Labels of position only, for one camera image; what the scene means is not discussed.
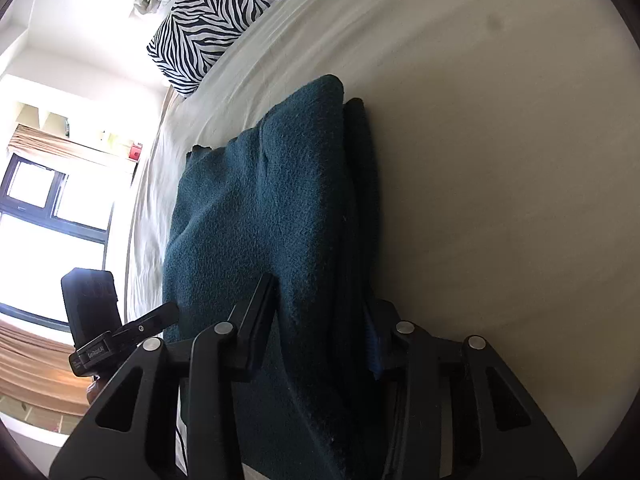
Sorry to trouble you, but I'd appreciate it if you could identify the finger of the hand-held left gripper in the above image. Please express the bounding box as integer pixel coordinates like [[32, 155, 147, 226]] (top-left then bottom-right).
[[111, 302, 180, 351]]

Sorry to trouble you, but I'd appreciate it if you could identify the white wall shelf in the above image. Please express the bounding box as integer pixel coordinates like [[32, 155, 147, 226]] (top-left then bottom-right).
[[14, 101, 145, 162]]

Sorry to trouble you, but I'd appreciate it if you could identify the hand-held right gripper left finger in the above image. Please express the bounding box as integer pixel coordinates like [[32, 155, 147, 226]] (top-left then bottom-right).
[[49, 274, 278, 480]]

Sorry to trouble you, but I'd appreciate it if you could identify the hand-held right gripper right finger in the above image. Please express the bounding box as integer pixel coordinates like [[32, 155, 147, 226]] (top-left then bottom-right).
[[365, 299, 579, 480]]

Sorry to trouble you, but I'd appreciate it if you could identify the black framed window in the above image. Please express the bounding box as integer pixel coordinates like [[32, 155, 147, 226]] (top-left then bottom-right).
[[0, 154, 110, 333]]

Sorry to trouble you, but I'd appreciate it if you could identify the dark teal knit sweater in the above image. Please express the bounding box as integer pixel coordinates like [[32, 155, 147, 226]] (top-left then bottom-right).
[[162, 74, 401, 480]]

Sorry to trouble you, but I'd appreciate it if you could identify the bed with beige sheet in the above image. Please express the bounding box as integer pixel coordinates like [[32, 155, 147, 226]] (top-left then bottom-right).
[[125, 0, 640, 480]]

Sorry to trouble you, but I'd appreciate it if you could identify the brown window blind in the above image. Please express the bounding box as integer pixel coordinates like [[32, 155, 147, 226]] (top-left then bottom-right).
[[9, 124, 139, 177]]

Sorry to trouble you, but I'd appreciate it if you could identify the zebra print pillow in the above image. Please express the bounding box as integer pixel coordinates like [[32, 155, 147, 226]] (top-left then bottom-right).
[[146, 0, 327, 99]]

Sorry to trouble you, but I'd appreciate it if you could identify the brown cloth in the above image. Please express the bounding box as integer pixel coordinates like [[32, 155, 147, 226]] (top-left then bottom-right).
[[0, 321, 98, 417]]

